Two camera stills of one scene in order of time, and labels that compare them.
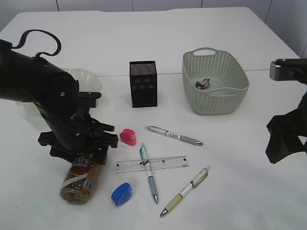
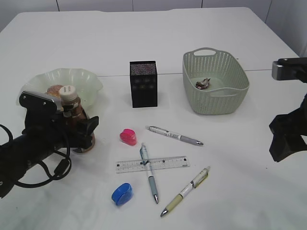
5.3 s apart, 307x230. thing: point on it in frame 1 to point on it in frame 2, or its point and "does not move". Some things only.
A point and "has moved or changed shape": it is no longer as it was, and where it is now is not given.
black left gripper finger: (101, 158) to (87, 127)
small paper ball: (203, 84) does not move
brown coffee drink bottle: (81, 181) has moved or changed shape
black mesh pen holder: (144, 84) does not move
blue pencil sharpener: (122, 193) does not move
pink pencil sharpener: (128, 136) does not move
